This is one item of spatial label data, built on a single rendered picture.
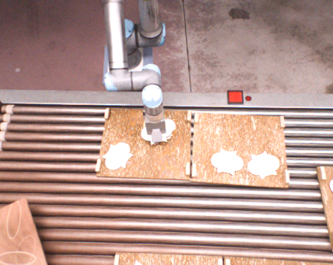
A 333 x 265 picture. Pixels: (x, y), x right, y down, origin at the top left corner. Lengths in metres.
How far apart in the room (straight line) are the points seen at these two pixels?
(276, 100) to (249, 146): 0.31
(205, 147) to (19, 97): 0.97
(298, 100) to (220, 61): 1.39
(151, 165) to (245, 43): 1.96
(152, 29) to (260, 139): 0.71
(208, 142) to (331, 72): 1.85
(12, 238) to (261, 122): 1.14
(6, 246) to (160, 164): 0.67
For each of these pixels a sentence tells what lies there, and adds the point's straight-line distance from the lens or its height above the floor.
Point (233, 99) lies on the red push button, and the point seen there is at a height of 0.93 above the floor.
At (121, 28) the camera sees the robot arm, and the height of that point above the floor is 1.38.
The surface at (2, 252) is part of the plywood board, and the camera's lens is 1.46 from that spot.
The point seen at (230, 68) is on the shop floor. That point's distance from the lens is 3.04.
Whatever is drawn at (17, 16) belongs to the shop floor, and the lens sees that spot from 3.77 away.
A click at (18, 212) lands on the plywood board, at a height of 1.04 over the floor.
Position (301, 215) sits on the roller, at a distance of 1.54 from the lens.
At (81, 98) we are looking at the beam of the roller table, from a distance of 1.78.
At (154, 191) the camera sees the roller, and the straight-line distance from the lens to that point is 1.50.
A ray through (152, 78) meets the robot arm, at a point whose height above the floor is 1.27.
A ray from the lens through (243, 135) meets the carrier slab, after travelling 1.61.
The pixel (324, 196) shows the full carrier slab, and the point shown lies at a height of 0.94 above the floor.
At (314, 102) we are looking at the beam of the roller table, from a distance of 1.82.
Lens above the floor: 2.33
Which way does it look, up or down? 61 degrees down
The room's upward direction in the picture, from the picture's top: 4 degrees counter-clockwise
